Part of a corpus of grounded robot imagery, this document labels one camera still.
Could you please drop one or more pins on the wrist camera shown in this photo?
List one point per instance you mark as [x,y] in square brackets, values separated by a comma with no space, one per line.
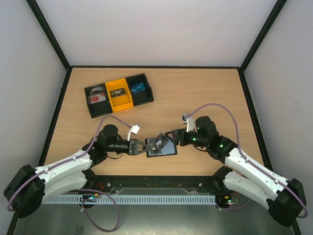
[189,122]
[133,130]

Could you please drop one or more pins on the yellow bin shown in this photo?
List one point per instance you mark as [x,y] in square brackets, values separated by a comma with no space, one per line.
[122,102]

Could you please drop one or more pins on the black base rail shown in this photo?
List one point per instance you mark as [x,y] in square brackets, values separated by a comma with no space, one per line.
[202,184]

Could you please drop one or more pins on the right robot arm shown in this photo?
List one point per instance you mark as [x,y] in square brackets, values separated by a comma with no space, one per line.
[283,199]

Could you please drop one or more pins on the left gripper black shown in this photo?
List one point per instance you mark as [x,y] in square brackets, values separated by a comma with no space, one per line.
[133,147]

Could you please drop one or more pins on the grey vip card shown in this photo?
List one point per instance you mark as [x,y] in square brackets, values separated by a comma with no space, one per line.
[158,143]

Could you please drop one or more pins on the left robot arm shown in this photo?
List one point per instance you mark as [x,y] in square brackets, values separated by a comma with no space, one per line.
[31,186]

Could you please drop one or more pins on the blue card in bin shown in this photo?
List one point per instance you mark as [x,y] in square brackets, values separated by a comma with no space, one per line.
[135,89]

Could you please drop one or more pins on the black cage frame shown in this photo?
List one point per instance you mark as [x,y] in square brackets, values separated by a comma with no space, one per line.
[270,20]

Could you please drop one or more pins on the dark picture card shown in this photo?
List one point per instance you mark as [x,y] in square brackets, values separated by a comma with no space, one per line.
[117,92]

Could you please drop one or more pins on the black card holder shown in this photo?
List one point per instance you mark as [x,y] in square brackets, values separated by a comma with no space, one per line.
[168,149]

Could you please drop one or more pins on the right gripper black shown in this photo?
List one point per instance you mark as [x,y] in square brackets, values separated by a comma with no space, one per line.
[181,137]

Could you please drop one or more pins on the black bin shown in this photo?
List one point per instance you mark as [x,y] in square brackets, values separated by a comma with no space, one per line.
[143,97]
[100,108]

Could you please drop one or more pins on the red white card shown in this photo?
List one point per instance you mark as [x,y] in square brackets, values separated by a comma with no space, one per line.
[97,94]

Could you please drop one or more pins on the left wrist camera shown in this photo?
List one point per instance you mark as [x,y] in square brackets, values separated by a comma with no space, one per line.
[133,130]

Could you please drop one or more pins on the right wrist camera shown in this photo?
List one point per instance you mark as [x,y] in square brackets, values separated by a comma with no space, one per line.
[189,122]

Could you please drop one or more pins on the light blue cable duct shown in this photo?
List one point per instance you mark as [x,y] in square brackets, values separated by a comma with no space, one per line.
[134,199]

